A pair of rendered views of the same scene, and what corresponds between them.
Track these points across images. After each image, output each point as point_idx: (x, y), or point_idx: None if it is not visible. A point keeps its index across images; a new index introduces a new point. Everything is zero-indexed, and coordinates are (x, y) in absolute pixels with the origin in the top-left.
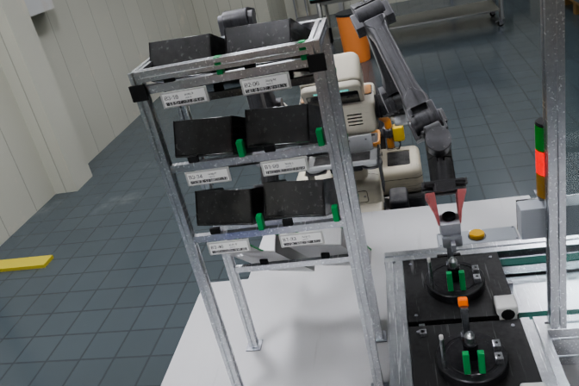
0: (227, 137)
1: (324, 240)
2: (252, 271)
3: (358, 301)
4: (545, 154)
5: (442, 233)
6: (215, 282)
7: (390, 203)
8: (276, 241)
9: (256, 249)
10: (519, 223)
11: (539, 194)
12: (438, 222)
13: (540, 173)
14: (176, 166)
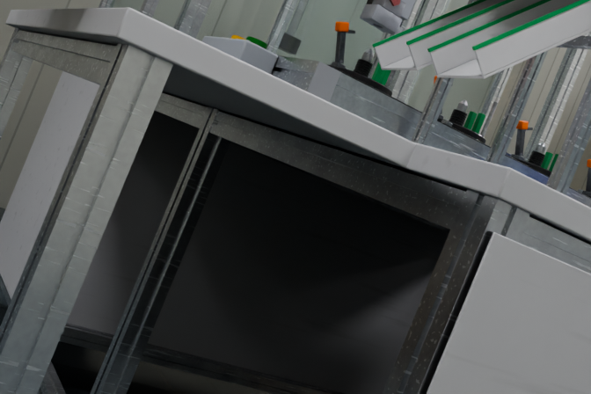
0: None
1: None
2: (388, 130)
3: (538, 70)
4: None
5: (401, 13)
6: (482, 160)
7: None
8: None
9: (542, 21)
10: (410, 3)
11: None
12: (399, 1)
13: None
14: None
